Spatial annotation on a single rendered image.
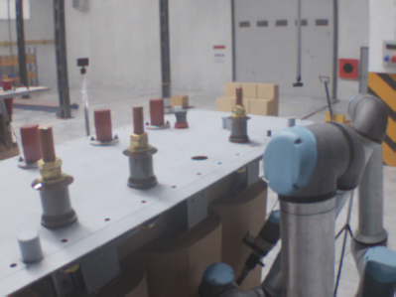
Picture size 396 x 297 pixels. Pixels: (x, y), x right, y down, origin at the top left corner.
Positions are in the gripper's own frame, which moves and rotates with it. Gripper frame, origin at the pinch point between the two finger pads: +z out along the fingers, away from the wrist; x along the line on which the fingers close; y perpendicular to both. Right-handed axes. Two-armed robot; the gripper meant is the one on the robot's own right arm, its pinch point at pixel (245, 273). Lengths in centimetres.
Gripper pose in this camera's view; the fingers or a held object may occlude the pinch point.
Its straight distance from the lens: 157.6
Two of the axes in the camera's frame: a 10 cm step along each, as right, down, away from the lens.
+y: 8.0, 4.9, -3.4
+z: -3.8, 8.6, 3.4
